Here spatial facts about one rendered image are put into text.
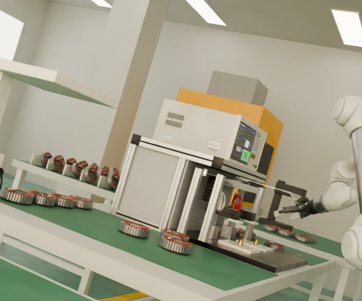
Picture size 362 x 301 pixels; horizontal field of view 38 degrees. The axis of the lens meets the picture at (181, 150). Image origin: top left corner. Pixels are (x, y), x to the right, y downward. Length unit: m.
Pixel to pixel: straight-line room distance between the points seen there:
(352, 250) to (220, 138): 0.78
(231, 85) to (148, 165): 4.30
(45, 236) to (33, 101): 8.60
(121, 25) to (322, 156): 3.33
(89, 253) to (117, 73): 4.96
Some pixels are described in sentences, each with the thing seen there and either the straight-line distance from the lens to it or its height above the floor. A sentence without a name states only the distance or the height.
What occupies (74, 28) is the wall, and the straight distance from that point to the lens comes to 10.00.
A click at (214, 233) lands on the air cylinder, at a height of 0.80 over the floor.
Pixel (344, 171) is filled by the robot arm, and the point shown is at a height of 1.24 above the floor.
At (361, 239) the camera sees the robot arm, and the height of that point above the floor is 0.97.
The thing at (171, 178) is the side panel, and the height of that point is 0.97.
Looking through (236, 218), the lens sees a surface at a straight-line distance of 2.31.
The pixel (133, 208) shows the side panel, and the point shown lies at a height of 0.81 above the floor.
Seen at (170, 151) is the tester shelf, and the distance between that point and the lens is 2.22.
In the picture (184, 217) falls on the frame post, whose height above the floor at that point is 0.84.
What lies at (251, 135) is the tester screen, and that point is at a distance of 2.46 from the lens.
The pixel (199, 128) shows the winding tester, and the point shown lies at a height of 1.22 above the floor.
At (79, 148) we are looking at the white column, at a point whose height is 0.90.
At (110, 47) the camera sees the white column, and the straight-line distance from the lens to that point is 6.49.
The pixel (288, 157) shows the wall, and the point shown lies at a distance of 7.78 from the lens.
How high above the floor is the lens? 1.04
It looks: 2 degrees up
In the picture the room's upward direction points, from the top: 16 degrees clockwise
